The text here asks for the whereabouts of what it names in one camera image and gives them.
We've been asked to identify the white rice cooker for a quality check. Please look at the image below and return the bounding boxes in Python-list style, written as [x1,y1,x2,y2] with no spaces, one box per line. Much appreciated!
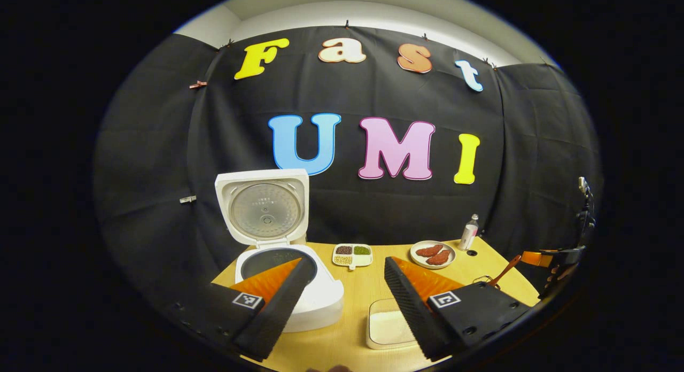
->
[215,169,345,332]

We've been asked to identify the clear tray of white rice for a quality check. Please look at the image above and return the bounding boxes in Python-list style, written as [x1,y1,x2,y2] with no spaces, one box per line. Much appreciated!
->
[366,299,420,350]

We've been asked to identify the clear bottle with pink label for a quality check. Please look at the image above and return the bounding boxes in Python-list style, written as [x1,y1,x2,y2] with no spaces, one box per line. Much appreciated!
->
[458,214,480,251]

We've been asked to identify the white round plate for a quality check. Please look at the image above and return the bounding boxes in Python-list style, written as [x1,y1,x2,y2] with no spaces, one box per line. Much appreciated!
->
[410,240,456,269]

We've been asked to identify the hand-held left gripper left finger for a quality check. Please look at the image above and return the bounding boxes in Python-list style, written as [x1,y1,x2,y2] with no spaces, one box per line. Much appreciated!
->
[176,257,316,362]

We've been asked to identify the white divided bean dish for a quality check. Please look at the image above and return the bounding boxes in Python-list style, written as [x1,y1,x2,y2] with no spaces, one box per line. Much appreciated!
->
[332,243,374,270]

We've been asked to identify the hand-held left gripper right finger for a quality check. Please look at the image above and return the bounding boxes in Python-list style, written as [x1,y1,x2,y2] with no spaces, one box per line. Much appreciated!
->
[384,256,532,362]

